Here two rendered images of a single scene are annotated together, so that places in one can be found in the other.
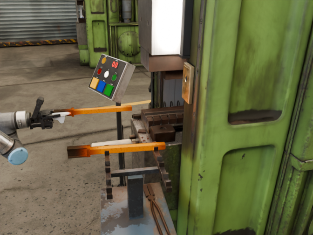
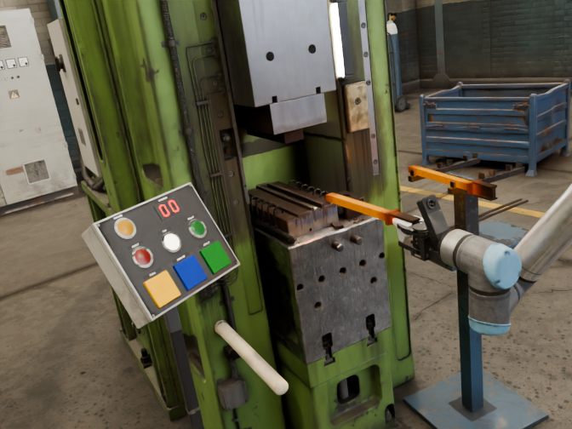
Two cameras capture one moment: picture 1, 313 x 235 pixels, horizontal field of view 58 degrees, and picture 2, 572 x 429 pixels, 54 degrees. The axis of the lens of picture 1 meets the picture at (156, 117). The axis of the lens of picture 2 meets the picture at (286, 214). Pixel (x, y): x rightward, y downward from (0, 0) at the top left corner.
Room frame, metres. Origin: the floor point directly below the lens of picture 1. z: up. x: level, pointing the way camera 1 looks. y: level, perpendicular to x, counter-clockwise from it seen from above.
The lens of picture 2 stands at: (1.94, 1.79, 1.60)
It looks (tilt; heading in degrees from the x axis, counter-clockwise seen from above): 19 degrees down; 259
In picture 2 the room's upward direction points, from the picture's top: 8 degrees counter-clockwise
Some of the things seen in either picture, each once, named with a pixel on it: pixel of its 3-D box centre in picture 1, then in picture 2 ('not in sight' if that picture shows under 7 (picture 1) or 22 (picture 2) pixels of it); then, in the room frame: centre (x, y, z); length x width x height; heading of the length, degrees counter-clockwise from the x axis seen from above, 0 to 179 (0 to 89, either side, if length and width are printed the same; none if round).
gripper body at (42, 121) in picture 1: (40, 119); (435, 242); (1.34, 0.60, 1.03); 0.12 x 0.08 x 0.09; 104
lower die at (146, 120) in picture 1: (178, 115); (283, 206); (1.57, -0.13, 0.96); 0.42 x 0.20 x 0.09; 105
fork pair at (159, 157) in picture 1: (134, 163); (465, 168); (0.95, 0.08, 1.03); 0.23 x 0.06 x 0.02; 101
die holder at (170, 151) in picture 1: (180, 158); (303, 265); (1.52, -0.16, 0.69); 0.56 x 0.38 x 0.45; 105
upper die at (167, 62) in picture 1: (181, 56); (268, 109); (1.57, -0.13, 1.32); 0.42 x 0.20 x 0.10; 105
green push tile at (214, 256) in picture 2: (109, 90); (214, 257); (1.87, 0.33, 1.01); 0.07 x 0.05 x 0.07; 40
